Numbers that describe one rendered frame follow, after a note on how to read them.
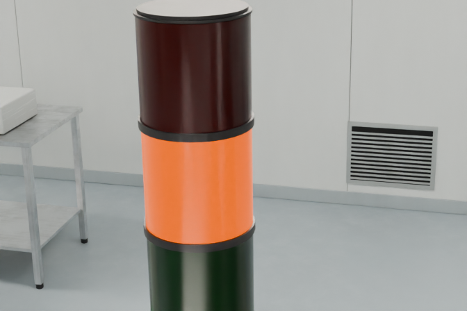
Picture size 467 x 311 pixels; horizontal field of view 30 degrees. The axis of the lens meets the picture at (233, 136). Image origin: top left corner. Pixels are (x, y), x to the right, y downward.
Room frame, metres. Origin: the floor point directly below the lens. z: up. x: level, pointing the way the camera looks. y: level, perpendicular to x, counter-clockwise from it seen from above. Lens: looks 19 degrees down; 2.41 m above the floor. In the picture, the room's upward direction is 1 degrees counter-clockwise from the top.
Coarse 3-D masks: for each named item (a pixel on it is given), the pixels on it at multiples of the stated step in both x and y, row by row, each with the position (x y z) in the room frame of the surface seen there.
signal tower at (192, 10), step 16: (160, 0) 0.38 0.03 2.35; (176, 0) 0.38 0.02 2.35; (192, 0) 0.38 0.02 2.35; (208, 0) 0.38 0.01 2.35; (224, 0) 0.38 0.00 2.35; (240, 0) 0.38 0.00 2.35; (144, 16) 0.35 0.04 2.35; (160, 16) 0.34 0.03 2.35; (176, 16) 0.34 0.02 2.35; (192, 16) 0.34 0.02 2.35; (208, 16) 0.34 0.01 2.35; (224, 16) 0.34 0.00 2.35; (240, 16) 0.35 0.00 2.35; (144, 128) 0.35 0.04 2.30; (240, 128) 0.35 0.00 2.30; (144, 224) 0.36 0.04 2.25; (160, 240) 0.34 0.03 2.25; (240, 240) 0.35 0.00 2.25
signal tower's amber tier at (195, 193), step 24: (144, 144) 0.35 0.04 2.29; (168, 144) 0.34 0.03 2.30; (192, 144) 0.34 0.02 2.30; (216, 144) 0.34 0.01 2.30; (240, 144) 0.35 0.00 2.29; (144, 168) 0.36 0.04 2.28; (168, 168) 0.34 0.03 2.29; (192, 168) 0.34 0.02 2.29; (216, 168) 0.34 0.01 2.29; (240, 168) 0.35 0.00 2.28; (144, 192) 0.36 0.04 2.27; (168, 192) 0.34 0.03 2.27; (192, 192) 0.34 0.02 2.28; (216, 192) 0.34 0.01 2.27; (240, 192) 0.35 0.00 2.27; (168, 216) 0.34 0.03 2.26; (192, 216) 0.34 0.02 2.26; (216, 216) 0.34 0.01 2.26; (240, 216) 0.35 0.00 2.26; (168, 240) 0.34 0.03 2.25; (192, 240) 0.34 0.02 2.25; (216, 240) 0.34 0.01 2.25
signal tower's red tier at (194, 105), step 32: (160, 32) 0.34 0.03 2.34; (192, 32) 0.34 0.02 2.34; (224, 32) 0.34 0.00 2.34; (160, 64) 0.34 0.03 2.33; (192, 64) 0.34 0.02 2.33; (224, 64) 0.34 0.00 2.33; (160, 96) 0.34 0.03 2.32; (192, 96) 0.34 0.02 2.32; (224, 96) 0.34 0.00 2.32; (160, 128) 0.34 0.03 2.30; (192, 128) 0.34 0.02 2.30; (224, 128) 0.34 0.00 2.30
